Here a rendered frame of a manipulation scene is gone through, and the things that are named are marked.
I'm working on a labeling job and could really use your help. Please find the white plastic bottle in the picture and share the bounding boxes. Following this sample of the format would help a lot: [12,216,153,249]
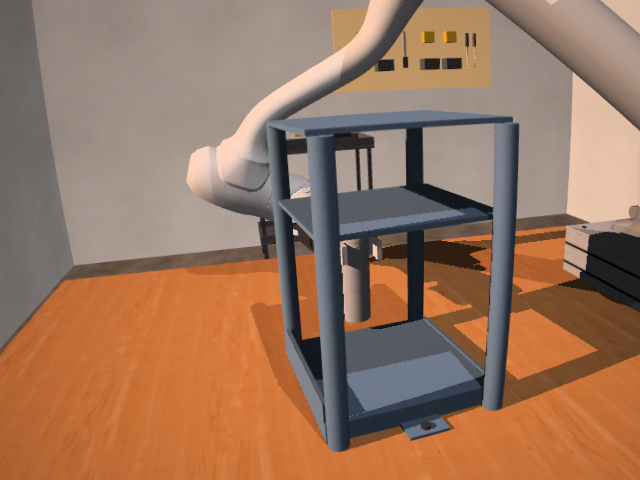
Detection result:
[341,237,371,323]

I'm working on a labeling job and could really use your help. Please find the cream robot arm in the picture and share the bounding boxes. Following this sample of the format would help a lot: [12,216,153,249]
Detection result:
[187,0,640,239]

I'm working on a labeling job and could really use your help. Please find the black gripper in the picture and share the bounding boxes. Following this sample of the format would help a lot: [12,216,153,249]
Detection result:
[293,223,382,266]

